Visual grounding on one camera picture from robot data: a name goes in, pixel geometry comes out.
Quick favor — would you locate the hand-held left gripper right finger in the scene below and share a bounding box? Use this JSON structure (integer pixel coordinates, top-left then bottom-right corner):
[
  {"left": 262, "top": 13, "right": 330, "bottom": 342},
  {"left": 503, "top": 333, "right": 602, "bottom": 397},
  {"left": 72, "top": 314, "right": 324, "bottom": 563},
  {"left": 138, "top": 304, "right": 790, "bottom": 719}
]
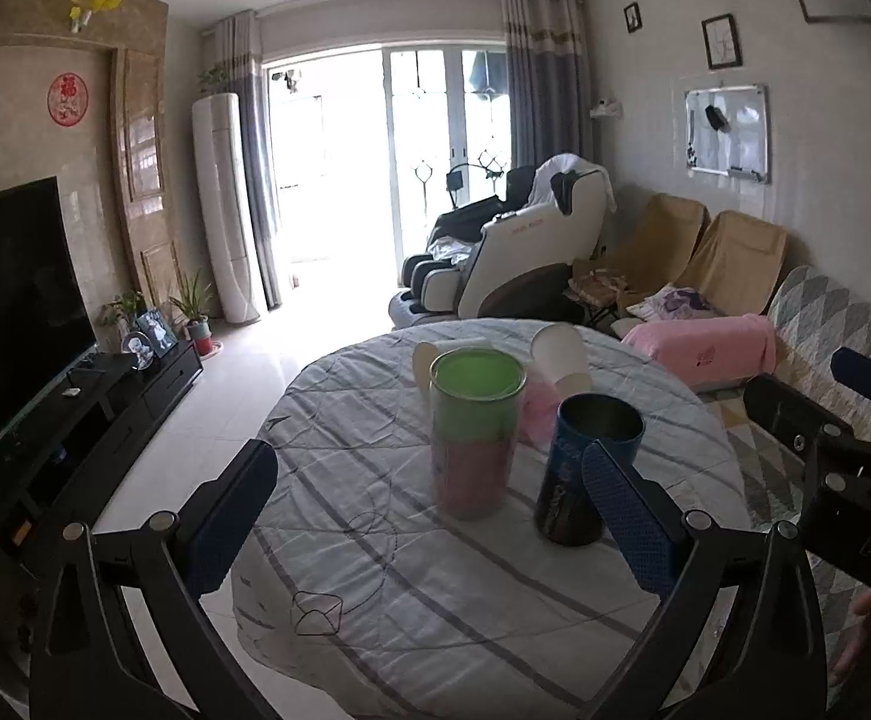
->
[{"left": 581, "top": 439, "right": 851, "bottom": 720}]

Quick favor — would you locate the beige folding chair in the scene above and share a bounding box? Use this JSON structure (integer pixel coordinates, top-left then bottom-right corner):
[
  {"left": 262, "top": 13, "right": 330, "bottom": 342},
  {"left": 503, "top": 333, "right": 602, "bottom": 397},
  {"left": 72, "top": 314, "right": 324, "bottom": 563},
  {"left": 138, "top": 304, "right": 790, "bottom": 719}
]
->
[
  {"left": 614, "top": 211, "right": 789, "bottom": 340},
  {"left": 569, "top": 193, "right": 711, "bottom": 317}
]

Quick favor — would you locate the sofa with patterned cover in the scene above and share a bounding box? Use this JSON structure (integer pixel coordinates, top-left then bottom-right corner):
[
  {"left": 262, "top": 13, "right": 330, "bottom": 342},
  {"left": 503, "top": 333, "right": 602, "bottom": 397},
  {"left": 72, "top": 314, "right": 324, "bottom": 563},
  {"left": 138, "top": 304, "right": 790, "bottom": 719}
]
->
[{"left": 705, "top": 263, "right": 871, "bottom": 451}]

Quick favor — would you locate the black television cabinet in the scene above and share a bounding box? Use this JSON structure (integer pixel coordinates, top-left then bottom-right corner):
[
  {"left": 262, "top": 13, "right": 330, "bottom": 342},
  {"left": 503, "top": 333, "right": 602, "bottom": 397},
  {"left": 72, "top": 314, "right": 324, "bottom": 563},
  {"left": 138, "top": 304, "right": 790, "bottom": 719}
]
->
[{"left": 0, "top": 340, "right": 205, "bottom": 620}]

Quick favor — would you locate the small potted plant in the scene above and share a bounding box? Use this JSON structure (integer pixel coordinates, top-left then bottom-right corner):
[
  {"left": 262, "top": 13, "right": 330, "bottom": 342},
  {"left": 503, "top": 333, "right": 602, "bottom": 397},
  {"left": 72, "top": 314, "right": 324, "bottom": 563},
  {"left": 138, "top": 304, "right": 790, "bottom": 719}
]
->
[{"left": 100, "top": 289, "right": 149, "bottom": 332}]

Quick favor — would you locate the green and pink cup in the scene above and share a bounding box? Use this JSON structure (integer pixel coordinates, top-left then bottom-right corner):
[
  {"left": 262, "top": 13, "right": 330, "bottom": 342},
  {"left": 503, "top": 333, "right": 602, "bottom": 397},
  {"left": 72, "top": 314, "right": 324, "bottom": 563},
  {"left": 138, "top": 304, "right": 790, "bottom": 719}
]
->
[{"left": 428, "top": 348, "right": 528, "bottom": 521}]

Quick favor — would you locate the large white paper cup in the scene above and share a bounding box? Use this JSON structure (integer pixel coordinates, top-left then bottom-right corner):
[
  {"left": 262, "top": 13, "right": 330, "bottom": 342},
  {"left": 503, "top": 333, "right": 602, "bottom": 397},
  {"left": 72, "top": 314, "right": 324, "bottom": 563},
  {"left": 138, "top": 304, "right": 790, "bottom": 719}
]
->
[{"left": 530, "top": 322, "right": 593, "bottom": 400}]

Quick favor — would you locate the purple and white cushion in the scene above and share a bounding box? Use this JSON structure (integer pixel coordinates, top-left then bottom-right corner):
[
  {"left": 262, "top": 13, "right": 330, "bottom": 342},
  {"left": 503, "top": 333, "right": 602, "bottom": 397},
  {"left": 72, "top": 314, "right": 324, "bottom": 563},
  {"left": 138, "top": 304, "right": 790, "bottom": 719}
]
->
[{"left": 626, "top": 285, "right": 714, "bottom": 321}]

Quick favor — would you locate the red round wall decoration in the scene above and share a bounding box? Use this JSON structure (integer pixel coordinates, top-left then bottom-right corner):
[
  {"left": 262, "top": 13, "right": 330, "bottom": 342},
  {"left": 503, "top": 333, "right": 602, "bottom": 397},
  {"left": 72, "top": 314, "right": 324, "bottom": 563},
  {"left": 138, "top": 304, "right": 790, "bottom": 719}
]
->
[{"left": 47, "top": 73, "right": 90, "bottom": 124}]

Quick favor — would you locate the person's right hand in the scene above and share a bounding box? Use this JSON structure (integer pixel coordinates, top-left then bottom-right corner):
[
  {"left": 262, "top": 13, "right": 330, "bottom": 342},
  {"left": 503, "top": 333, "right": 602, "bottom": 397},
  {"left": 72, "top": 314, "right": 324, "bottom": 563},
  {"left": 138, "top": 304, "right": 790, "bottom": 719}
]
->
[{"left": 831, "top": 583, "right": 871, "bottom": 685}]

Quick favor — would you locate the potted green plant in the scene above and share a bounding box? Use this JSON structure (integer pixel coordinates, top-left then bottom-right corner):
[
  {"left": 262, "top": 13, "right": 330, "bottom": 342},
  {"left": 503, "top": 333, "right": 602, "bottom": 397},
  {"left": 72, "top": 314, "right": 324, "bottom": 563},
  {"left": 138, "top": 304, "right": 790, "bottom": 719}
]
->
[{"left": 169, "top": 268, "right": 221, "bottom": 355}]

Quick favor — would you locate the wall whiteboard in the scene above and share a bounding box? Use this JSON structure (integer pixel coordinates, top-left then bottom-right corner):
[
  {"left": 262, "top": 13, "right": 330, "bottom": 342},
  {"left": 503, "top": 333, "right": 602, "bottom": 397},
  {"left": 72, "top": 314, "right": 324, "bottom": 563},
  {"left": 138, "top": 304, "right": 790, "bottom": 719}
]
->
[{"left": 683, "top": 82, "right": 771, "bottom": 184}]

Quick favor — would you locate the white massage chair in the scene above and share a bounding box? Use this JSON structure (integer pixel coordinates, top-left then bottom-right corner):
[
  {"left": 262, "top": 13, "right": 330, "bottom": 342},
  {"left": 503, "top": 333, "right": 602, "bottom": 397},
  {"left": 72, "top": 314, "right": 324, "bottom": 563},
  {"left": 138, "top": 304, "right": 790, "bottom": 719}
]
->
[{"left": 388, "top": 153, "right": 621, "bottom": 329}]

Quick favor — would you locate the round table with striped cloth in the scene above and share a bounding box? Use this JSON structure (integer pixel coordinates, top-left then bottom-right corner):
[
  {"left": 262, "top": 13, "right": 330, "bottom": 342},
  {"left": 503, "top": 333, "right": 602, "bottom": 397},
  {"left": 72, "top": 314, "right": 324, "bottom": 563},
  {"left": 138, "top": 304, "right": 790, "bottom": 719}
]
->
[{"left": 229, "top": 318, "right": 753, "bottom": 720}]

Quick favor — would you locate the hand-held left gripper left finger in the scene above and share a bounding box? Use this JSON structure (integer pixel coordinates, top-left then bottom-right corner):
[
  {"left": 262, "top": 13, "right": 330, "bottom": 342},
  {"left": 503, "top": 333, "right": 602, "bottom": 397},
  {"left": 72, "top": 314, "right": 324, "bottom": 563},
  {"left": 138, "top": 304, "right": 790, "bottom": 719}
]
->
[{"left": 28, "top": 437, "right": 287, "bottom": 720}]

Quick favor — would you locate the standing photo frame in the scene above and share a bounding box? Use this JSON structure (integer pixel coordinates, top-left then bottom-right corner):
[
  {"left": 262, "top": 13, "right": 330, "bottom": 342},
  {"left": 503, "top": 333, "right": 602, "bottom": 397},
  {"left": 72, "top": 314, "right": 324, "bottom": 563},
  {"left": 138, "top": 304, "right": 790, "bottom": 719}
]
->
[{"left": 134, "top": 308, "right": 180, "bottom": 358}]

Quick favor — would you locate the pink blanket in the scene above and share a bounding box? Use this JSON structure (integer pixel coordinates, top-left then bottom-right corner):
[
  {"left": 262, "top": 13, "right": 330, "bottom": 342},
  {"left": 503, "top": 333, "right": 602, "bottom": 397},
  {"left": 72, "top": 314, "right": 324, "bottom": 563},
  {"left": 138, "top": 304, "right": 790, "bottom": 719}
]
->
[{"left": 620, "top": 314, "right": 779, "bottom": 392}]

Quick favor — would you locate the dark blue cup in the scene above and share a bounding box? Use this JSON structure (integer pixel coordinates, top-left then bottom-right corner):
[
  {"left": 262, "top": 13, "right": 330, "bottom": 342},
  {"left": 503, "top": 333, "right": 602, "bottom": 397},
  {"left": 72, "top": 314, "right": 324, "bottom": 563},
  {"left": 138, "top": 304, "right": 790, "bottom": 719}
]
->
[{"left": 532, "top": 392, "right": 647, "bottom": 545}]

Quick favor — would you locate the grey curtain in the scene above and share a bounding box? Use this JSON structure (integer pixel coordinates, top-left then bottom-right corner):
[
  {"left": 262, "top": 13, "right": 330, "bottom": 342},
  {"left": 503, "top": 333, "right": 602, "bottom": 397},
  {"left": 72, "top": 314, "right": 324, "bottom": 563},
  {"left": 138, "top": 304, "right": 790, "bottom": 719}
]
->
[
  {"left": 500, "top": 0, "right": 599, "bottom": 175},
  {"left": 214, "top": 8, "right": 287, "bottom": 310}
]

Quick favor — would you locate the folded beige cloth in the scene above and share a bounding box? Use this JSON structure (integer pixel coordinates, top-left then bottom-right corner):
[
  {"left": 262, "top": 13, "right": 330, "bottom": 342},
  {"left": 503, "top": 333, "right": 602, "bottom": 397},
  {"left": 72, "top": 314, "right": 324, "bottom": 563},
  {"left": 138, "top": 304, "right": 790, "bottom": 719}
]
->
[{"left": 569, "top": 262, "right": 633, "bottom": 310}]

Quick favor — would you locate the black television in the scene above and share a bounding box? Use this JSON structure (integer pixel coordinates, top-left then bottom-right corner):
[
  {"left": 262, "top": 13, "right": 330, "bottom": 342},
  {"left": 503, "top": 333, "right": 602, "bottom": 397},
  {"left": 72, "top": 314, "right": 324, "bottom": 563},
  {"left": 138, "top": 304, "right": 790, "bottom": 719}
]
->
[{"left": 0, "top": 175, "right": 99, "bottom": 485}]

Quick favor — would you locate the small white paper cup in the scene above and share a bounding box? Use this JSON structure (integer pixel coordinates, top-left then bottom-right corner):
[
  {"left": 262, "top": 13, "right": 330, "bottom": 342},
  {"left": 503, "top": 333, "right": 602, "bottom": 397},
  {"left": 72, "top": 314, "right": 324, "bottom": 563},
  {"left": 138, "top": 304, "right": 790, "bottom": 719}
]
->
[{"left": 412, "top": 341, "right": 498, "bottom": 400}]

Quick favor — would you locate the round glass ornament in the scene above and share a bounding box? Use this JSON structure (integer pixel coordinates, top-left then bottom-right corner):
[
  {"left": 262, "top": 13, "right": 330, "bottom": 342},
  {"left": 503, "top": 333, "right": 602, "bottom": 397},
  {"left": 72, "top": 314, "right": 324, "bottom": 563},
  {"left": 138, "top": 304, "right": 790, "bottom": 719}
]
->
[{"left": 124, "top": 331, "right": 156, "bottom": 371}]

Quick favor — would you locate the white standing air conditioner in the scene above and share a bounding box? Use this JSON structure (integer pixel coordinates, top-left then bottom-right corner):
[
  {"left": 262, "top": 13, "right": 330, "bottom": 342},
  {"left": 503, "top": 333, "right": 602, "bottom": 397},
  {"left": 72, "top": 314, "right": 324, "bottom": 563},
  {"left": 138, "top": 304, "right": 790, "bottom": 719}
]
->
[{"left": 191, "top": 93, "right": 269, "bottom": 326}]

